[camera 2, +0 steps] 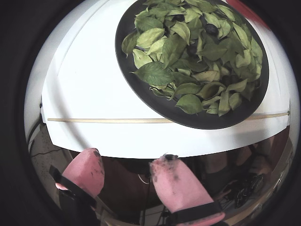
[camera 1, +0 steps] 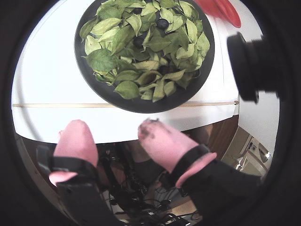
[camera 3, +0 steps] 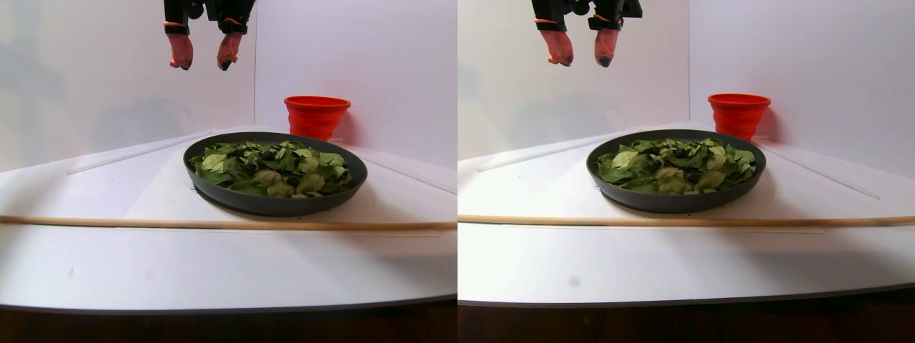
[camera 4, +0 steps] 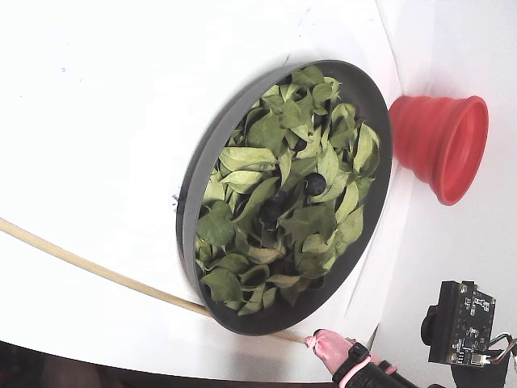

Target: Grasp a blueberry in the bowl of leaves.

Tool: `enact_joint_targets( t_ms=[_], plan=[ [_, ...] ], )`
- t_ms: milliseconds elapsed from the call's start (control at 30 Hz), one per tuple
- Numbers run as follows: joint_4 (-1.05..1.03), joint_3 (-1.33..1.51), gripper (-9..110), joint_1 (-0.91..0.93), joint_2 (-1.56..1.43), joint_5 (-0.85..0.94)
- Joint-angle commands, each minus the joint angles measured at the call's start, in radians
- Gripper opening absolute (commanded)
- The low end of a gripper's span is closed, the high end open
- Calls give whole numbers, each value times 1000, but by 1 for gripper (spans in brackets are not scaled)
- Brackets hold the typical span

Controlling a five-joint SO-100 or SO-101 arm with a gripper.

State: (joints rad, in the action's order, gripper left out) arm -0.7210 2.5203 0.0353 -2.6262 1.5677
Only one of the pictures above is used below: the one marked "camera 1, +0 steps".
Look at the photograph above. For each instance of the pile of green leaves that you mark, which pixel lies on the pile of green leaves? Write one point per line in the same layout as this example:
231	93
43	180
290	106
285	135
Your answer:
131	49

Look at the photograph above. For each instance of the pink padded gripper finger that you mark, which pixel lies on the pink padded gripper finger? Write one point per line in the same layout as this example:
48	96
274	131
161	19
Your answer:
75	143
169	146

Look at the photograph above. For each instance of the black round bowl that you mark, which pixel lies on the black round bowl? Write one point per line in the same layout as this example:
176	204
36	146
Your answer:
207	58

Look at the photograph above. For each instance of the red plastic object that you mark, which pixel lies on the red plastic object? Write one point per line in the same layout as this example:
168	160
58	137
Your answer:
223	10

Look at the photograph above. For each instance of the blueberry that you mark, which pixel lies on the blueberry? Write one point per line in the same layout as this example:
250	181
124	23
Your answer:
137	10
163	69
138	42
162	23

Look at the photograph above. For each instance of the thin wooden strip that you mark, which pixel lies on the thin wooden strip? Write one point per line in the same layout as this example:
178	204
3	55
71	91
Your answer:
58	105

